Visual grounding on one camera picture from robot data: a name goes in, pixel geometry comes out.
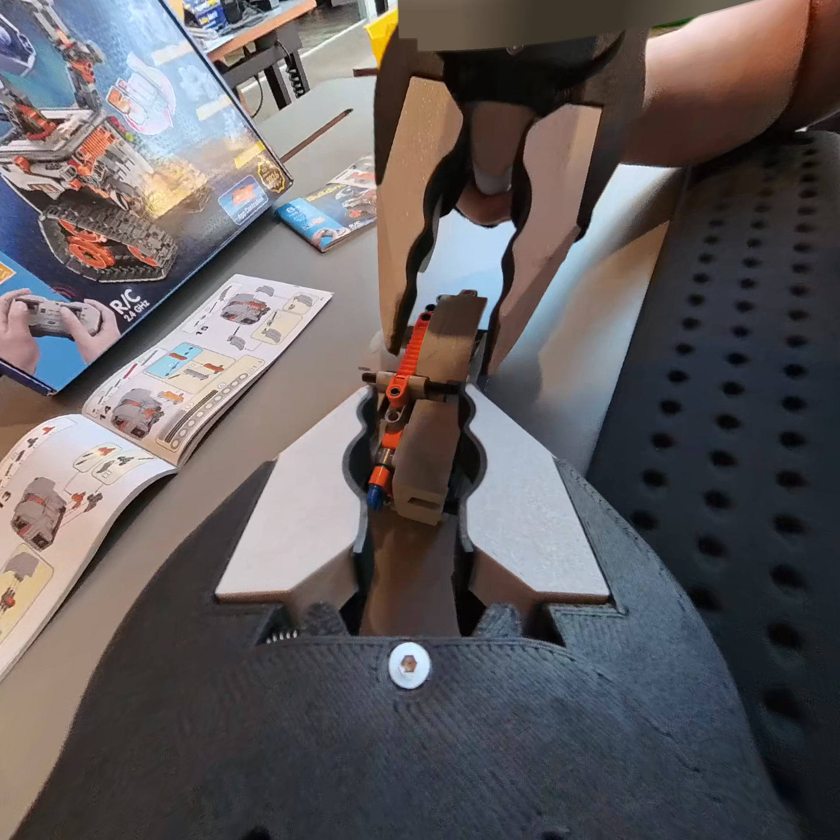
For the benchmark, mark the grey building block robot model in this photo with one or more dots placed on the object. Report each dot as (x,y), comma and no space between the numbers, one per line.
(426,453)

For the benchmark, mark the open instruction booklet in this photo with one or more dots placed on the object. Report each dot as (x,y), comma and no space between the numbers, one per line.
(197,367)

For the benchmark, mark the blue toy robot box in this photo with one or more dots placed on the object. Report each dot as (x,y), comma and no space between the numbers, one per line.
(131,164)

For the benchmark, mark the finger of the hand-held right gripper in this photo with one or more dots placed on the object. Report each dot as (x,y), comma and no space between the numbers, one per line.
(403,197)
(558,197)

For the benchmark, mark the yellow plastic bin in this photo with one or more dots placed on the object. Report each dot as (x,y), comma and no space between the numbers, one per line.
(384,36)

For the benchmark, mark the brown side table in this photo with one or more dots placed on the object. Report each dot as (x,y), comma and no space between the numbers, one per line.
(262,26)

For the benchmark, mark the person's right hand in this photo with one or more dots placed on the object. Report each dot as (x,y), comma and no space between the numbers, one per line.
(492,197)

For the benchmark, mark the person's right forearm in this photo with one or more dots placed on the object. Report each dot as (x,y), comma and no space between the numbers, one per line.
(722,85)

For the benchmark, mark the black perforated mat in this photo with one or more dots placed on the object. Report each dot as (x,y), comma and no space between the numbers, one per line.
(722,394)

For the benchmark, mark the orange toothed beam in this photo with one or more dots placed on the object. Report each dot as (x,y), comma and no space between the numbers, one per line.
(410,358)

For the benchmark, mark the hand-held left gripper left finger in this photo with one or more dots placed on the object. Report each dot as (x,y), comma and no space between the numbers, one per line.
(295,525)

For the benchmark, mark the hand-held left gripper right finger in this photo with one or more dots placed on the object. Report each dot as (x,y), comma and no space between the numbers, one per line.
(531,525)

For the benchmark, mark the small blue booklet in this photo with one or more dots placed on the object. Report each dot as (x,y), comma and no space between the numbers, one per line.
(321,223)

